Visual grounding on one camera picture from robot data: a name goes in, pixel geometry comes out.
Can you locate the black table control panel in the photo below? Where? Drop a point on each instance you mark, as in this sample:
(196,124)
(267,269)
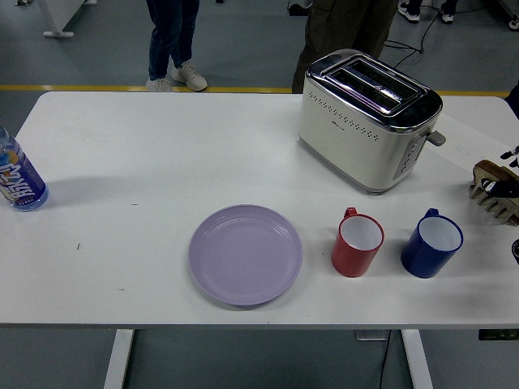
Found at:
(498,334)

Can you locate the purple round plate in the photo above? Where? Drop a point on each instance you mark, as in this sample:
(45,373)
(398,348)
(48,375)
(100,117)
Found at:
(243,255)

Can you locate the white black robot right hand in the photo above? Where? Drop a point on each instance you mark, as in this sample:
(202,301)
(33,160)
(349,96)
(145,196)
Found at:
(503,189)

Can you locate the blue-label plastic water bottle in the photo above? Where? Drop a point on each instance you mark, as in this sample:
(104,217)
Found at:
(22,182)

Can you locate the cream chrome two-slot toaster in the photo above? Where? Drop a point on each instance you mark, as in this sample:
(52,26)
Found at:
(344,142)

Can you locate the brown-crust bread slice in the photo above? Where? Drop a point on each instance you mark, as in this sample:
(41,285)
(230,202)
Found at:
(492,170)

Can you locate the white background desk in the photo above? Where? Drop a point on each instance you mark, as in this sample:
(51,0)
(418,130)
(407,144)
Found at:
(52,20)

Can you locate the white table leg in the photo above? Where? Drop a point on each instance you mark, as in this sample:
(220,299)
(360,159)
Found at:
(417,360)
(119,360)

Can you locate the grey toaster lever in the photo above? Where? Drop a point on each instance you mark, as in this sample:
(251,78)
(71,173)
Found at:
(437,138)

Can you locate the person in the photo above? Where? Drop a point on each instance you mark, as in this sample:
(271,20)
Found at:
(162,40)
(332,32)
(407,10)

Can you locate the red enamel mug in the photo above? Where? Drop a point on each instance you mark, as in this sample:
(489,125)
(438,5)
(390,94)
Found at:
(348,259)

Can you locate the yellow floor tape line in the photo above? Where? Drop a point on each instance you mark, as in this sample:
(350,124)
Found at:
(81,87)

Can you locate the white paper sheet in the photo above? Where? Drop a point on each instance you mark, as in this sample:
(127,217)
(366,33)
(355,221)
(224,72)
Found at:
(466,142)

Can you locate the blue enamel mug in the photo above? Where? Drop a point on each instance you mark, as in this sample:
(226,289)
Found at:
(421,259)

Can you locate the silver metal toast rack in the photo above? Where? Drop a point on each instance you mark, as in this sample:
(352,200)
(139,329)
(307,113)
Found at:
(496,208)

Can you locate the grey under-table bracket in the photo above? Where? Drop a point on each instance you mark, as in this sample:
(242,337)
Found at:
(367,335)

